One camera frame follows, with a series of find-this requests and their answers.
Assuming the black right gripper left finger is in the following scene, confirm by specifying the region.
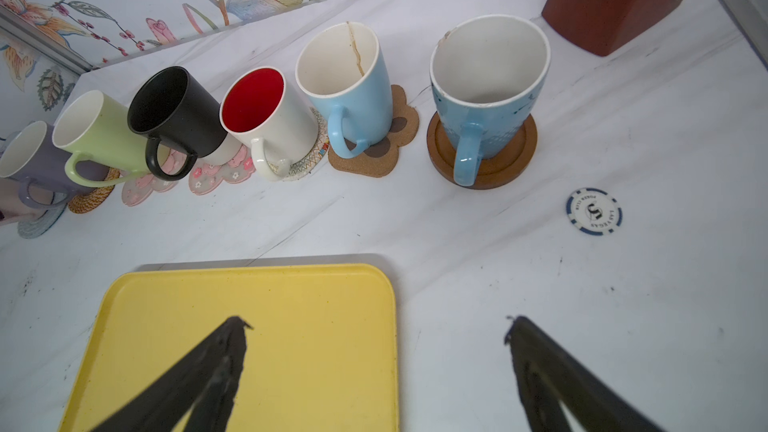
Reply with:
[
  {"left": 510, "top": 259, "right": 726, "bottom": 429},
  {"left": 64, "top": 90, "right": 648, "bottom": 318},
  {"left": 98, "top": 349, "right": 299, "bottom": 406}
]
[{"left": 95, "top": 316, "right": 250, "bottom": 431}]

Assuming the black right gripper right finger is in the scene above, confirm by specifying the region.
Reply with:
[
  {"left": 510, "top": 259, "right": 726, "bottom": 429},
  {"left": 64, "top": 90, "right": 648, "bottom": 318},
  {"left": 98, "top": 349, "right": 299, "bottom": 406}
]
[{"left": 504, "top": 316, "right": 660, "bottom": 431}]

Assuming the pink flower coaster front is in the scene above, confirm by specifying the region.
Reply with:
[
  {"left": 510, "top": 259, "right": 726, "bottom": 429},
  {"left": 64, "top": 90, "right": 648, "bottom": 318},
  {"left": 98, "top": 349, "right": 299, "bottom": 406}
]
[{"left": 121, "top": 150, "right": 186, "bottom": 207}]

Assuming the pink flower coaster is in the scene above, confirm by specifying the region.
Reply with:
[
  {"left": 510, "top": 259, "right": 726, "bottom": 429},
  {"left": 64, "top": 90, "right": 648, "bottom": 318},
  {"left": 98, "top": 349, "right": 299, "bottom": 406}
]
[
  {"left": 121, "top": 150, "right": 186, "bottom": 207},
  {"left": 188, "top": 145, "right": 256, "bottom": 196}
]

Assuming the round rattan woven coaster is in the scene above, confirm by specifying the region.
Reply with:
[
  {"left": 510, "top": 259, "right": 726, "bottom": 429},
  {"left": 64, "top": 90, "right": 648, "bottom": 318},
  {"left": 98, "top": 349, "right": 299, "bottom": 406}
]
[{"left": 68, "top": 185, "right": 115, "bottom": 214}]

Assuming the grey blue woven coaster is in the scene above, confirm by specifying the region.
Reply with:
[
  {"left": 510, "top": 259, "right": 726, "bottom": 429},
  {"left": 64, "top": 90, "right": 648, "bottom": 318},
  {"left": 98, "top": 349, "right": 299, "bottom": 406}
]
[{"left": 17, "top": 205, "right": 67, "bottom": 239}]

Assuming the multicolour woven round coaster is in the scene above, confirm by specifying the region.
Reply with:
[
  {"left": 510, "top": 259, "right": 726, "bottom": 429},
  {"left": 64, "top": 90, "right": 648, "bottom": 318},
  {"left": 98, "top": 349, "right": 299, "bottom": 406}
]
[{"left": 284, "top": 107, "right": 330, "bottom": 182}]

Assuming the black mug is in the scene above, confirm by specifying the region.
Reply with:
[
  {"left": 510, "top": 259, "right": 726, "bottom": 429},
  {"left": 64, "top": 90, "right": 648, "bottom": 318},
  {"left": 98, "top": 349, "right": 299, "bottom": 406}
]
[{"left": 127, "top": 66, "right": 239, "bottom": 181}]

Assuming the brown paw print coaster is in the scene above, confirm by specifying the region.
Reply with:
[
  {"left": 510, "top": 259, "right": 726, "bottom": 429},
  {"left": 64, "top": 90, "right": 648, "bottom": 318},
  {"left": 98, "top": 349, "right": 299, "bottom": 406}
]
[{"left": 328, "top": 85, "right": 419, "bottom": 178}]

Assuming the green mug white inside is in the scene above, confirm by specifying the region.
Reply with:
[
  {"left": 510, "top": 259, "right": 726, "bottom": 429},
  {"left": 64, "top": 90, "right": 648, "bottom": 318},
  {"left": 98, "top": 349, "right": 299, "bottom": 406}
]
[{"left": 52, "top": 90, "right": 150, "bottom": 188}]

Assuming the red inside white mug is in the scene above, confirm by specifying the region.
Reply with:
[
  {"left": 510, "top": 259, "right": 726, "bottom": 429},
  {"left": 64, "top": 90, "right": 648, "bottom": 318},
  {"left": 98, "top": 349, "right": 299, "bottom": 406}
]
[{"left": 219, "top": 67, "right": 319, "bottom": 182}]

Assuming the blue mug row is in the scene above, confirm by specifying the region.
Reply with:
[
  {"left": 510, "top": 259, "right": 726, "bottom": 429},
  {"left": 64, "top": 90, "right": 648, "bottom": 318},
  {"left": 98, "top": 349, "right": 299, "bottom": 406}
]
[{"left": 429, "top": 14, "right": 551, "bottom": 187}]

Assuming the blue handle mug front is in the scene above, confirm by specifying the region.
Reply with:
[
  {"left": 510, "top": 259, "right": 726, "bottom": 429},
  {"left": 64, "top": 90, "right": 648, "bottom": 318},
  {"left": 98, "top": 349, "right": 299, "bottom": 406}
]
[{"left": 295, "top": 22, "right": 393, "bottom": 159}]

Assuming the pink handle mug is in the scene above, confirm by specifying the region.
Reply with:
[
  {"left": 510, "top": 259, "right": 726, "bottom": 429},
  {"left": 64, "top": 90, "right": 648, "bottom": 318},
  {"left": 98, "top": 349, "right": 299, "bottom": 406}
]
[{"left": 1, "top": 179, "right": 54, "bottom": 225}]

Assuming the round brown wooden coaster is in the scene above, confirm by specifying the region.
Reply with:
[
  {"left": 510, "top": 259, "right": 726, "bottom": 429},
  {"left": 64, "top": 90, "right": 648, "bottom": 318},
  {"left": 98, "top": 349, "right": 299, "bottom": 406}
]
[{"left": 426, "top": 112, "right": 538, "bottom": 190}]

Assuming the yellow tray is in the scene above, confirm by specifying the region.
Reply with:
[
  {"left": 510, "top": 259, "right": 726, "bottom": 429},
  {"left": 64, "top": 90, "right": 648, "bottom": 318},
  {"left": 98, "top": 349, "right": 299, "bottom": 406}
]
[{"left": 60, "top": 264, "right": 400, "bottom": 431}]

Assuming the blue white poker chip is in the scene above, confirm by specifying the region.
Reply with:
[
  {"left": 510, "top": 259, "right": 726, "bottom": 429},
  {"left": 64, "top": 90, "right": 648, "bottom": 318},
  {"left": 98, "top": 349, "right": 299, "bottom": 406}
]
[{"left": 565, "top": 187, "right": 624, "bottom": 236}]

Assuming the aluminium corner post left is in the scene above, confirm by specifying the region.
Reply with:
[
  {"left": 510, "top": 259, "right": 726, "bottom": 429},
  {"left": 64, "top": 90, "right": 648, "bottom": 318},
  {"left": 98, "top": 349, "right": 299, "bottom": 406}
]
[{"left": 1, "top": 7, "right": 93, "bottom": 75}]

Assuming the aluminium corner post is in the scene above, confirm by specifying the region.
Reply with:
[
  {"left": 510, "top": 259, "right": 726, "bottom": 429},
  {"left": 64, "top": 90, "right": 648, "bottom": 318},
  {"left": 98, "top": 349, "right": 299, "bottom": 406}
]
[
  {"left": 1, "top": 7, "right": 93, "bottom": 75},
  {"left": 701, "top": 0, "right": 768, "bottom": 70}
]

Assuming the aluminium corner post right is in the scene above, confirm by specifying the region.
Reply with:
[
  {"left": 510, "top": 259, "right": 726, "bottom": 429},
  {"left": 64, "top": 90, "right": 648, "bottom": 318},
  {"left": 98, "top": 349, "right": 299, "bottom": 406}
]
[{"left": 701, "top": 0, "right": 768, "bottom": 70}]

